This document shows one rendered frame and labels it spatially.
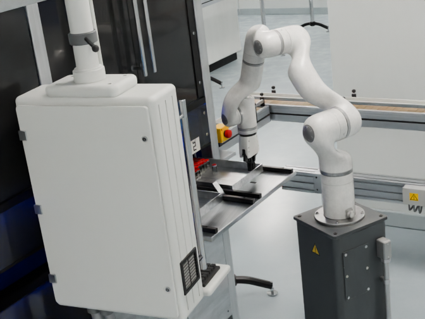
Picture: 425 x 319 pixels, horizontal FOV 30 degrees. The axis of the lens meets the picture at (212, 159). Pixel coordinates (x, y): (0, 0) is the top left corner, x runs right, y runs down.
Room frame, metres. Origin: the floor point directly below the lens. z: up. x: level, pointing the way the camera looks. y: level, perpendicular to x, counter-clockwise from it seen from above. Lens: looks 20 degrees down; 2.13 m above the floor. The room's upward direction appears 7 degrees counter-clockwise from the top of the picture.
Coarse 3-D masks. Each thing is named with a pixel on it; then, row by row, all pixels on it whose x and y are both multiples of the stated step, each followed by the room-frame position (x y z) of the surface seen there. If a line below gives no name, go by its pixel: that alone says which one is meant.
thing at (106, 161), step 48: (48, 96) 2.38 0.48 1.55; (96, 96) 2.30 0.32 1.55; (144, 96) 2.25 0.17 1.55; (48, 144) 2.37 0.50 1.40; (96, 144) 2.30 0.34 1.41; (144, 144) 2.22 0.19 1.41; (48, 192) 2.39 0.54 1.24; (96, 192) 2.31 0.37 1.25; (144, 192) 2.23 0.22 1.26; (48, 240) 2.40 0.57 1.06; (96, 240) 2.32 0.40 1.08; (144, 240) 2.25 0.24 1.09; (192, 240) 2.33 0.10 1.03; (96, 288) 2.34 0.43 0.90; (144, 288) 2.26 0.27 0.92; (192, 288) 2.29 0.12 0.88
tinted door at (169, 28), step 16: (128, 0) 3.08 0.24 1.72; (160, 0) 3.25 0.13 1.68; (176, 0) 3.34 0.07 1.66; (128, 16) 3.08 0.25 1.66; (160, 16) 3.23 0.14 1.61; (176, 16) 3.33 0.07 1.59; (144, 32) 3.14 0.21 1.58; (160, 32) 3.22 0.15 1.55; (176, 32) 3.32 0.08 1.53; (144, 48) 3.13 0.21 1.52; (160, 48) 3.21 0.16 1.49; (176, 48) 3.30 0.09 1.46; (160, 64) 3.20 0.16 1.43; (176, 64) 3.29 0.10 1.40; (192, 64) 3.38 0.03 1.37; (144, 80) 3.10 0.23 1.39; (160, 80) 3.19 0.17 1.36; (176, 80) 3.28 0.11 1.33; (192, 80) 3.37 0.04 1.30; (176, 96) 3.27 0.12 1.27; (192, 96) 3.36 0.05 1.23
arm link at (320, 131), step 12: (312, 120) 2.69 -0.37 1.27; (324, 120) 2.68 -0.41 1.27; (336, 120) 2.69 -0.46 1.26; (312, 132) 2.67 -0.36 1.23; (324, 132) 2.66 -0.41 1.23; (336, 132) 2.68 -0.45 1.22; (312, 144) 2.68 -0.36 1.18; (324, 144) 2.66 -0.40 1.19; (324, 156) 2.70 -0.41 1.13; (336, 156) 2.68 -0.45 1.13; (348, 156) 2.72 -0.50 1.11; (324, 168) 2.71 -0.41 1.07; (336, 168) 2.69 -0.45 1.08; (348, 168) 2.70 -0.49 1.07
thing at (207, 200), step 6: (198, 192) 3.06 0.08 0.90; (204, 192) 3.04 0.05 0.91; (210, 192) 3.02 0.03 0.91; (216, 192) 3.00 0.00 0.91; (204, 198) 3.04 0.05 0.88; (210, 198) 3.02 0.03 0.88; (216, 198) 2.96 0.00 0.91; (222, 198) 2.99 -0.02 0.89; (204, 204) 2.97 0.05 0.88; (210, 204) 2.92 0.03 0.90; (216, 204) 2.95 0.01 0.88; (204, 210) 2.88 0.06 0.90
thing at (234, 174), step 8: (216, 160) 3.40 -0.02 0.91; (224, 160) 3.38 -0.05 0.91; (224, 168) 3.36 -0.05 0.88; (232, 168) 3.34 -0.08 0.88; (240, 168) 3.33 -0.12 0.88; (256, 168) 3.23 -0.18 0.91; (208, 176) 3.29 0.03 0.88; (216, 176) 3.27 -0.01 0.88; (224, 176) 3.26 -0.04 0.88; (232, 176) 3.25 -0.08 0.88; (240, 176) 3.24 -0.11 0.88; (248, 176) 3.17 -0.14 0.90; (200, 184) 3.15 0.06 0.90; (208, 184) 3.13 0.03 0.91; (224, 184) 3.08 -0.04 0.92; (232, 184) 3.15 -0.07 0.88; (240, 184) 3.11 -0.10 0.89
